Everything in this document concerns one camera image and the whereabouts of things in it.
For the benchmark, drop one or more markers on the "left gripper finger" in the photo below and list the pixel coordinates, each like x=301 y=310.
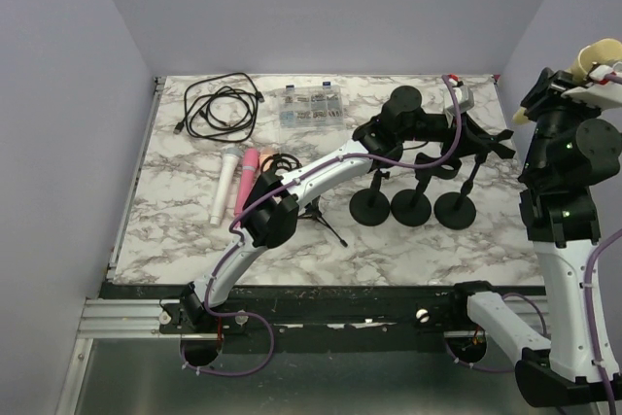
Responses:
x=501 y=150
x=477 y=134

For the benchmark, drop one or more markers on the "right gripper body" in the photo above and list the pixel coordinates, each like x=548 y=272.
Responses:
x=555 y=107

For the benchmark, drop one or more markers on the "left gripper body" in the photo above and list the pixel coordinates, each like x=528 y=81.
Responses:
x=439 y=131

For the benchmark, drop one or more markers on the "clip desk stand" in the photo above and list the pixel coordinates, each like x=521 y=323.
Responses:
x=411 y=207

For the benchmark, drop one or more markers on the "shock mount desk stand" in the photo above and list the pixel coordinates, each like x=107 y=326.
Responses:
x=371 y=207

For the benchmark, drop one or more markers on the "tall shock mount stand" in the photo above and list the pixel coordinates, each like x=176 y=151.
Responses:
x=282 y=162

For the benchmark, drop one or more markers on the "pink microphone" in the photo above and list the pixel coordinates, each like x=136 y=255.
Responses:
x=250 y=163

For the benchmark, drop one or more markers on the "white microphone grey head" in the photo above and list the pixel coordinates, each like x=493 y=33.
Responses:
x=230 y=160

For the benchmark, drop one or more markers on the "yellow microphone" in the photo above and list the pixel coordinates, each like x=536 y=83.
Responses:
x=605 y=51

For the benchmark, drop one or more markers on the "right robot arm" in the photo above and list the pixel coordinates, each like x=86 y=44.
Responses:
x=573 y=148

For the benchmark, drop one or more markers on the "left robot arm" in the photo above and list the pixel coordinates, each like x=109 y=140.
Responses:
x=269 y=218

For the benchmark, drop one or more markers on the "peach microphone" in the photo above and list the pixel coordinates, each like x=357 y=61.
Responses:
x=265 y=158

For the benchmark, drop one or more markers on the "clear screw organiser box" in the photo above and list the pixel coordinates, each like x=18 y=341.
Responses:
x=305 y=107

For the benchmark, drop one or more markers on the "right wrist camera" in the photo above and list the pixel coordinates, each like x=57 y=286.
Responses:
x=602 y=88

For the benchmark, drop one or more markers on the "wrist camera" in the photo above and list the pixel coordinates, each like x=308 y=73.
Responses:
x=602 y=88
x=457 y=96

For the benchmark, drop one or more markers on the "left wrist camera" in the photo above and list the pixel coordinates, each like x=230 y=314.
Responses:
x=457 y=96

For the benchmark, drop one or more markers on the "aluminium frame rail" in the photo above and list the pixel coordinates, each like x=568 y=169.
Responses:
x=122 y=319

